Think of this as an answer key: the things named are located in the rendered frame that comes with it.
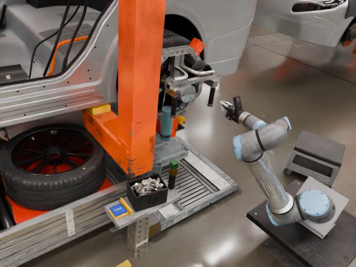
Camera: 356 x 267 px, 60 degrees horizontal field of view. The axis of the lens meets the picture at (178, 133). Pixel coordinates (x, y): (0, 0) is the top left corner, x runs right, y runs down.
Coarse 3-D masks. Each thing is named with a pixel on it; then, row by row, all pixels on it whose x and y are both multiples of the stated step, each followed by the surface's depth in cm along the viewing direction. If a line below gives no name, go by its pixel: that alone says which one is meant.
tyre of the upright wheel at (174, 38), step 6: (168, 30) 229; (168, 36) 212; (174, 36) 214; (180, 36) 218; (168, 42) 211; (174, 42) 214; (180, 42) 218; (186, 42) 221; (162, 48) 210; (192, 84) 247
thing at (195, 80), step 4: (200, 76) 210; (204, 76) 211; (208, 76) 212; (212, 76) 215; (216, 76) 217; (184, 80) 202; (188, 80) 203; (192, 80) 204; (196, 80) 206; (200, 80) 209; (204, 80) 212; (168, 84) 194; (172, 84) 195; (176, 84) 197; (180, 84) 199; (184, 84) 201; (188, 84) 204; (168, 88) 195; (172, 88) 196
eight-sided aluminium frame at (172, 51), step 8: (168, 48) 209; (176, 48) 213; (184, 48) 212; (192, 48) 216; (168, 56) 206; (192, 56) 220; (200, 88) 242; (184, 104) 247; (160, 112) 236; (176, 112) 239; (184, 112) 244; (160, 120) 232
